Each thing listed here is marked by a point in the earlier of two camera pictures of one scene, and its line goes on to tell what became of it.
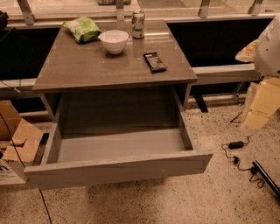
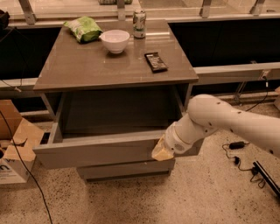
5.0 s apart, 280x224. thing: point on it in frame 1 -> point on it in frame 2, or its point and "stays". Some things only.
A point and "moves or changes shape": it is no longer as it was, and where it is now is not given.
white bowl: [114, 40] stays
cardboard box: [18, 143] stays
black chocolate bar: [155, 62] stays
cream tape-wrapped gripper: [269, 53] -> [174, 142]
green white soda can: [138, 24] stays
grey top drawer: [117, 136] moves or changes shape
